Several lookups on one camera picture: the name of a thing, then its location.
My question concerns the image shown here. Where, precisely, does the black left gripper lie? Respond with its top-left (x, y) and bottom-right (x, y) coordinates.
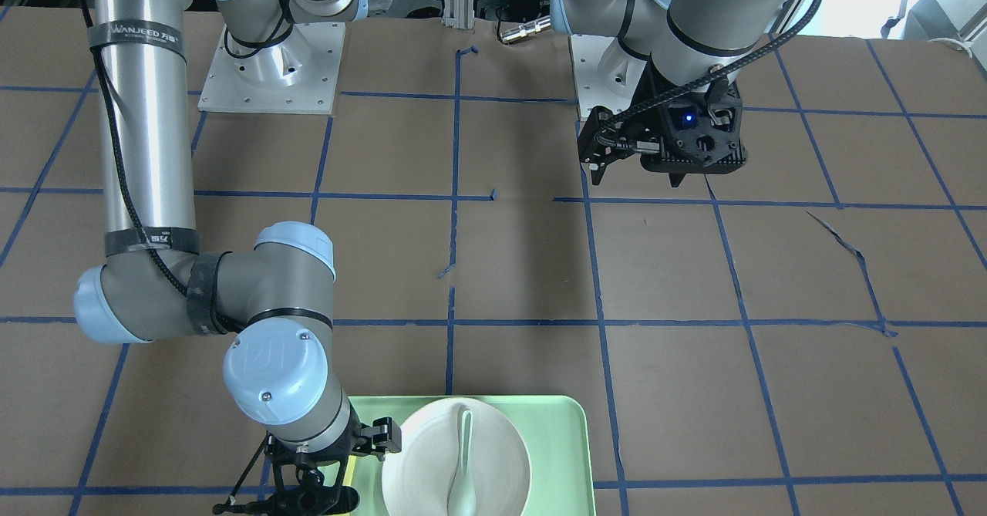
top-left (578, 62), bottom-right (745, 189)

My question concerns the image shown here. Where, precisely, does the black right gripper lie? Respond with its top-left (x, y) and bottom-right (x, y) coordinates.
top-left (264, 417), bottom-right (403, 489)

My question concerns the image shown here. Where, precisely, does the yellow plastic fork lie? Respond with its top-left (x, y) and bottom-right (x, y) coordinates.
top-left (342, 455), bottom-right (359, 487)

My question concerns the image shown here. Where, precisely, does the beige round plate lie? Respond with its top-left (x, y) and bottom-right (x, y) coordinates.
top-left (381, 397), bottom-right (531, 515)

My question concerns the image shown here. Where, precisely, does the pale green plastic spoon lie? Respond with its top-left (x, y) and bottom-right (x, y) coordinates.
top-left (446, 406), bottom-right (478, 515)

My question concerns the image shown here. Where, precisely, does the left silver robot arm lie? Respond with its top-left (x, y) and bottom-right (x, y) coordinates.
top-left (550, 0), bottom-right (821, 187)

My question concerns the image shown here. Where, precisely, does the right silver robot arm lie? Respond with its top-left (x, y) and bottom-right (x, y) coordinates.
top-left (73, 0), bottom-right (401, 515)

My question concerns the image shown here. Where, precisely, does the light green plastic tray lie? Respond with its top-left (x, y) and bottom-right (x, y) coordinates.
top-left (352, 394), bottom-right (595, 515)

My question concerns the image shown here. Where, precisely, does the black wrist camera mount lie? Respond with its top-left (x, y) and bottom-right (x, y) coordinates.
top-left (212, 469), bottom-right (360, 515)

